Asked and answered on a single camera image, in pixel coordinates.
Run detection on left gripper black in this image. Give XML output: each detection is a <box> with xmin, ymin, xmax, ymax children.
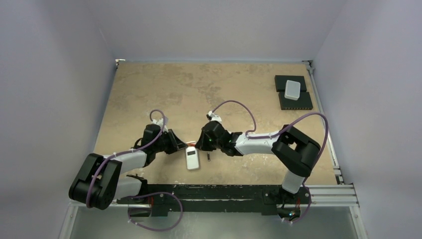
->
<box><xmin>153</xmin><ymin>128</ymin><xmax>187</xmax><ymax>154</ymax></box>

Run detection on white remote control red face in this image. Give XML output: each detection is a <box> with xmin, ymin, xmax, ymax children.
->
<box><xmin>186</xmin><ymin>146</ymin><xmax>200</xmax><ymax>170</ymax></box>

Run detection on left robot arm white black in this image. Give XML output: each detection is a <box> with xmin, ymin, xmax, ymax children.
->
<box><xmin>68</xmin><ymin>123</ymin><xmax>188</xmax><ymax>210</ymax></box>

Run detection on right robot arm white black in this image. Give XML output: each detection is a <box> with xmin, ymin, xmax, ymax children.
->
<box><xmin>195</xmin><ymin>120</ymin><xmax>321</xmax><ymax>203</ymax></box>

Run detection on black tray rear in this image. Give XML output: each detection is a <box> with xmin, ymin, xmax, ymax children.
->
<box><xmin>274</xmin><ymin>75</ymin><xmax>307</xmax><ymax>93</ymax></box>

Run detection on black tray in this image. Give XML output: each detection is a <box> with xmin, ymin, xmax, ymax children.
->
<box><xmin>278</xmin><ymin>92</ymin><xmax>313</xmax><ymax>110</ymax></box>
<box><xmin>274</xmin><ymin>75</ymin><xmax>307</xmax><ymax>93</ymax></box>

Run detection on white plastic box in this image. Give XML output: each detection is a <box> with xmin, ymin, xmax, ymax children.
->
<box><xmin>284</xmin><ymin>80</ymin><xmax>301</xmax><ymax>101</ymax></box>

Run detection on black tray front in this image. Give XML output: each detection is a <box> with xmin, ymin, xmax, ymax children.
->
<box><xmin>278</xmin><ymin>92</ymin><xmax>313</xmax><ymax>110</ymax></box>

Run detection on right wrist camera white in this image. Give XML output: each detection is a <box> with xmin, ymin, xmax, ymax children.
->
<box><xmin>206</xmin><ymin>111</ymin><xmax>222</xmax><ymax>123</ymax></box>

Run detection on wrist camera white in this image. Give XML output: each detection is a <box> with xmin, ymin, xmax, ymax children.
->
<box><xmin>153</xmin><ymin>117</ymin><xmax>168</xmax><ymax>131</ymax></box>
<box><xmin>206</xmin><ymin>111</ymin><xmax>222</xmax><ymax>123</ymax></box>

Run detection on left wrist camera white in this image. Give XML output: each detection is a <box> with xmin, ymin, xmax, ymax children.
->
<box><xmin>153</xmin><ymin>117</ymin><xmax>168</xmax><ymax>131</ymax></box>

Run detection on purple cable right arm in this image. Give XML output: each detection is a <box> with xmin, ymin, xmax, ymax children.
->
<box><xmin>211</xmin><ymin>100</ymin><xmax>329</xmax><ymax>185</ymax></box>

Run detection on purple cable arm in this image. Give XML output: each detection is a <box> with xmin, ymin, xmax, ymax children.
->
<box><xmin>211</xmin><ymin>100</ymin><xmax>329</xmax><ymax>185</ymax></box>
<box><xmin>85</xmin><ymin>109</ymin><xmax>166</xmax><ymax>209</ymax></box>

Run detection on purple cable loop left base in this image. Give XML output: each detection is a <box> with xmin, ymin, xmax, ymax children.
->
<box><xmin>127</xmin><ymin>192</ymin><xmax>184</xmax><ymax>233</ymax></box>

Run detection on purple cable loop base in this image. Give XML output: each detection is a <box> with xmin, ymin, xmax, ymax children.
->
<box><xmin>127</xmin><ymin>192</ymin><xmax>184</xmax><ymax>233</ymax></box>
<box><xmin>278</xmin><ymin>184</ymin><xmax>312</xmax><ymax>225</ymax></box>

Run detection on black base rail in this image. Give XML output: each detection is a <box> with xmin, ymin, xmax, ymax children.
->
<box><xmin>117</xmin><ymin>183</ymin><xmax>312</xmax><ymax>217</ymax></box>

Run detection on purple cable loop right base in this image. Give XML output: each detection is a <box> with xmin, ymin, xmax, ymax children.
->
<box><xmin>278</xmin><ymin>184</ymin><xmax>312</xmax><ymax>225</ymax></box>

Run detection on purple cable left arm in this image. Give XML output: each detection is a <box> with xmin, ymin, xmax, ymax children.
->
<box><xmin>85</xmin><ymin>109</ymin><xmax>166</xmax><ymax>209</ymax></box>

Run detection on aluminium frame rail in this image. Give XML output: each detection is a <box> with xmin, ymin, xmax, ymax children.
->
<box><xmin>60</xmin><ymin>61</ymin><xmax>365</xmax><ymax>239</ymax></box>

